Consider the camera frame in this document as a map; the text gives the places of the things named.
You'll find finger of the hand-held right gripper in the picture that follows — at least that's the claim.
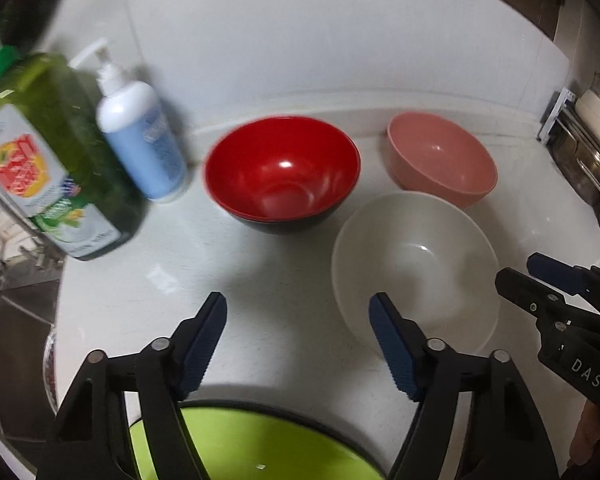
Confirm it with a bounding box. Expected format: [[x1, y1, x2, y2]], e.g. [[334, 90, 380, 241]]
[[495, 267, 588, 325], [526, 252, 600, 313]]

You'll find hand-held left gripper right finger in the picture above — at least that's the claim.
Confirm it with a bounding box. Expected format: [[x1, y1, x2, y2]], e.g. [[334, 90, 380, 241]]
[[368, 292, 561, 480]]

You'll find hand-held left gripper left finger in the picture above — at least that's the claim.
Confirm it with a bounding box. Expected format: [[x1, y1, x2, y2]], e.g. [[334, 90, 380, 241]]
[[37, 291, 228, 480]]

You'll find white bowl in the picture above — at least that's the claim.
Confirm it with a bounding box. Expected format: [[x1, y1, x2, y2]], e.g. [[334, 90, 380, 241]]
[[331, 191, 501, 358]]

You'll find green plate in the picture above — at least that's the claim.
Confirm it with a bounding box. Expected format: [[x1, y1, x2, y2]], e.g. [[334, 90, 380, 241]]
[[128, 399, 387, 480]]

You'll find pink bowl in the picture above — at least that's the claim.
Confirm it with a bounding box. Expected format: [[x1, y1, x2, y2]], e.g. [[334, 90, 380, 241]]
[[386, 111, 498, 209]]

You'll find red and black bowl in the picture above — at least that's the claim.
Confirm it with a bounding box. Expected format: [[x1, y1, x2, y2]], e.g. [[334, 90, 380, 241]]
[[203, 116, 362, 236]]

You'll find person's right hand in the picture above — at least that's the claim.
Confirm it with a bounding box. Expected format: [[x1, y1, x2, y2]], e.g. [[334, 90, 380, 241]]
[[570, 402, 600, 467]]

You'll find steel sink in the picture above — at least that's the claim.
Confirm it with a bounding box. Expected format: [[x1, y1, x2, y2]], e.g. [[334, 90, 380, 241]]
[[0, 260, 62, 441]]

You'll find white pump bottle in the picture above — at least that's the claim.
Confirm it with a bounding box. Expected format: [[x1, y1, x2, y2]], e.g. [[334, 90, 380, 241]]
[[69, 37, 190, 204]]

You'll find green dish soap bottle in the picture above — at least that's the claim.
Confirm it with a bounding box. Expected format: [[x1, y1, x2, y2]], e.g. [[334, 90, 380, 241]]
[[0, 37, 148, 262]]

